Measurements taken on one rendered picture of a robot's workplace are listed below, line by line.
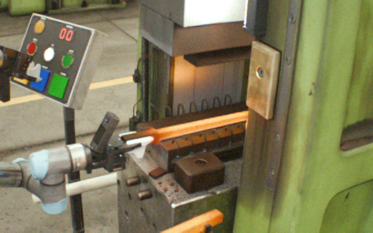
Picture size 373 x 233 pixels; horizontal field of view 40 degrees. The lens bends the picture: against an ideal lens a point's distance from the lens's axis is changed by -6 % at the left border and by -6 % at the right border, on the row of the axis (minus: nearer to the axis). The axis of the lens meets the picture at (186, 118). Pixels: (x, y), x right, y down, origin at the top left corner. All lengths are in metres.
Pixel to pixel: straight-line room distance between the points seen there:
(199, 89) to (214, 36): 0.41
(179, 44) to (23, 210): 1.80
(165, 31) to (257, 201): 0.51
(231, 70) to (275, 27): 0.64
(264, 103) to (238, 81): 0.62
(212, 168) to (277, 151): 0.23
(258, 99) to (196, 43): 0.24
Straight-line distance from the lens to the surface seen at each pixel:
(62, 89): 1.88
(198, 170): 1.48
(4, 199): 3.10
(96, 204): 3.00
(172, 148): 1.55
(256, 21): 1.27
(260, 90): 1.32
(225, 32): 1.48
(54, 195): 1.51
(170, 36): 1.41
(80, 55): 1.87
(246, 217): 1.54
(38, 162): 1.45
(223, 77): 1.88
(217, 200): 1.53
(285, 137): 1.32
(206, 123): 1.65
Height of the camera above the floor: 1.77
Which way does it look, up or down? 27 degrees down
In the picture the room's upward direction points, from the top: 3 degrees clockwise
